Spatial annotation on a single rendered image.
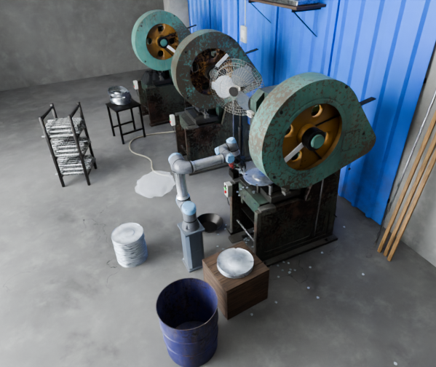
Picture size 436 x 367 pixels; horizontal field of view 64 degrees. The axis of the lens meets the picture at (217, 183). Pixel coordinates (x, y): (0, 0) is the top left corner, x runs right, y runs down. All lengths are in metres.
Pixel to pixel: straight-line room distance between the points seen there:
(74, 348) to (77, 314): 0.30
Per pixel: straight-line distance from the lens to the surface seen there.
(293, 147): 2.57
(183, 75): 3.87
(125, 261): 3.41
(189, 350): 2.59
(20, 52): 9.00
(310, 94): 2.37
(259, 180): 3.03
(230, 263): 2.82
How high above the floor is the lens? 2.46
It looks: 34 degrees down
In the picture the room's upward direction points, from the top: 2 degrees counter-clockwise
